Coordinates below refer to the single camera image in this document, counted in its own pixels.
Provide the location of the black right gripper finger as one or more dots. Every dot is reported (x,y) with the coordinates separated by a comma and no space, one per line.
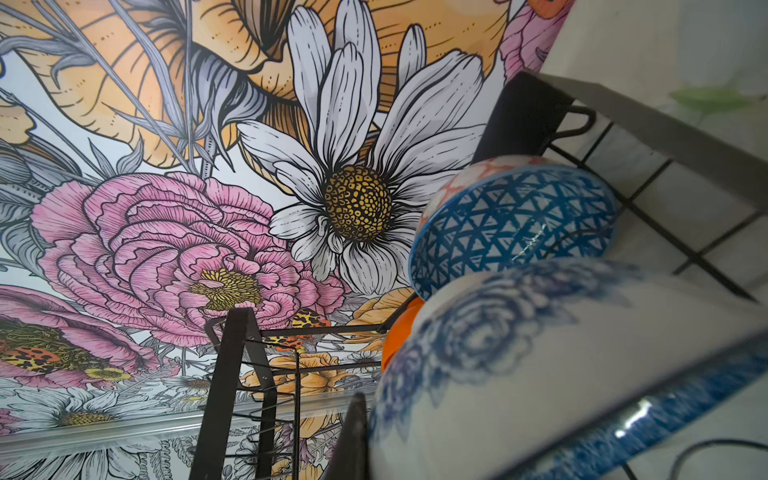
(350,459)

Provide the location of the orange plastic bowl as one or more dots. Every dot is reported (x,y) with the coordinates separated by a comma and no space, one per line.
(399,326)

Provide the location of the blue floral ceramic bowl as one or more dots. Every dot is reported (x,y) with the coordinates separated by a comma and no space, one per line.
(560,369)

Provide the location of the dark blue patterned bowl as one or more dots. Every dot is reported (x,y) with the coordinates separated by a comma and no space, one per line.
(508,211)

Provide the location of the black metal dish rack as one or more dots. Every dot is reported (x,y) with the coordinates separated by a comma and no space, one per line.
(531,114)

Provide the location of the aluminium corner post left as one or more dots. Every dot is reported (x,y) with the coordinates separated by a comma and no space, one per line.
(67,440)

